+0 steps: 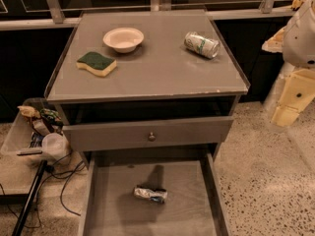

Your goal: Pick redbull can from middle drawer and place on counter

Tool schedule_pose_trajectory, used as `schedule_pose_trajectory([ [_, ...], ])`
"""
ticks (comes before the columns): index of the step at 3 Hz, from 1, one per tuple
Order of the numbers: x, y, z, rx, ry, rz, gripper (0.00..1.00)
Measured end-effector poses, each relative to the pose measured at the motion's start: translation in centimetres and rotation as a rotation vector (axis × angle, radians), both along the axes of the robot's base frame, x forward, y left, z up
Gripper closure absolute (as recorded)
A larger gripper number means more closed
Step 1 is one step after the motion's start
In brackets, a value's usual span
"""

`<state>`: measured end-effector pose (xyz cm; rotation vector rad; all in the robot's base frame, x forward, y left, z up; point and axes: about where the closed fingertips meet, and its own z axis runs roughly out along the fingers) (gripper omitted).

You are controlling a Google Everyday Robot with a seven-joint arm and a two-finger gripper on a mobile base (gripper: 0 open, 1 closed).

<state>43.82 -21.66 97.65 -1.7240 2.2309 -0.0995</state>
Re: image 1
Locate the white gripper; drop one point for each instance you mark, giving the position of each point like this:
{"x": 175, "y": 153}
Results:
{"x": 300, "y": 38}

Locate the silver blue redbull can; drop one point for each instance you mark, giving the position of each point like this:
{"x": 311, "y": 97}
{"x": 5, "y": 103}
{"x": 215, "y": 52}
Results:
{"x": 157, "y": 195}

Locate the green and white soda can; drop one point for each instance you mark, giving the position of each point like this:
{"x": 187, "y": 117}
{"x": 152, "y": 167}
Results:
{"x": 201, "y": 45}

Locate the grey cabinet with counter top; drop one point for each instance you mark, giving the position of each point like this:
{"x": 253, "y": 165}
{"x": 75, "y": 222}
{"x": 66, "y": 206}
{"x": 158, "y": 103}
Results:
{"x": 159, "y": 80}

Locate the round metal drawer knob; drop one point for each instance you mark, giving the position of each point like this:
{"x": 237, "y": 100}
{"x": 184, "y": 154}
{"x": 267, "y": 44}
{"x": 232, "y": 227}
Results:
{"x": 152, "y": 137}

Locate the open grey middle drawer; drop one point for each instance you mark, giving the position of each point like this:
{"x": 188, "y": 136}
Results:
{"x": 193, "y": 206}

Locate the grey upper drawer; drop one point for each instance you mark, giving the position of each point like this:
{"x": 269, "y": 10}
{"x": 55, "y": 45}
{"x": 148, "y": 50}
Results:
{"x": 175, "y": 132}

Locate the yellow object on railing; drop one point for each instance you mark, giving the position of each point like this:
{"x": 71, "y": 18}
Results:
{"x": 296, "y": 4}

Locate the white paper bowl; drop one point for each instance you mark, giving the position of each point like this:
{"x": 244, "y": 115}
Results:
{"x": 123, "y": 40}

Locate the green and yellow sponge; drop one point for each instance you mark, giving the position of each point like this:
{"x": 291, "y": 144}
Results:
{"x": 96, "y": 64}

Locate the crumpled snack bags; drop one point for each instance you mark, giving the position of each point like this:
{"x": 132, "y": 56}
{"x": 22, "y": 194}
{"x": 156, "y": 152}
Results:
{"x": 44, "y": 121}

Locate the clear plastic cup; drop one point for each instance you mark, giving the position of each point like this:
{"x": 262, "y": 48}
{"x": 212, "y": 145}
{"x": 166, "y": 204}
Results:
{"x": 55, "y": 145}

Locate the black tripod leg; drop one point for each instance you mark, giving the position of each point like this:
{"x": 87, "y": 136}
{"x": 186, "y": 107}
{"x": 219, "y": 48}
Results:
{"x": 30, "y": 197}

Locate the metal railing frame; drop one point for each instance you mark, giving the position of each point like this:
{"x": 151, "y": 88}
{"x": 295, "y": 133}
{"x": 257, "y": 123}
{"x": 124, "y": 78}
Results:
{"x": 47, "y": 14}

